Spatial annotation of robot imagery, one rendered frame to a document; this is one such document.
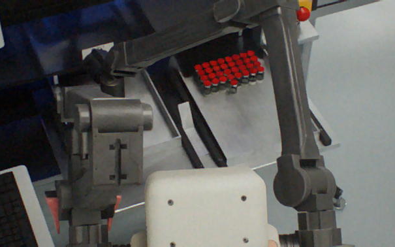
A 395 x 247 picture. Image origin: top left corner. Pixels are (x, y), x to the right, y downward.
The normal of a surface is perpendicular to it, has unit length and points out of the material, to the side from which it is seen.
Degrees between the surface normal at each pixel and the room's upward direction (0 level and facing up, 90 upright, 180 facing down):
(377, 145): 0
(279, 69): 59
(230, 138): 0
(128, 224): 90
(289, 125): 54
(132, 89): 0
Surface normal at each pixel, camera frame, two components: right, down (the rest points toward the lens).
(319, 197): 0.72, -0.12
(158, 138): 0.01, -0.69
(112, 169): 0.26, 0.16
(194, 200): 0.07, 0.07
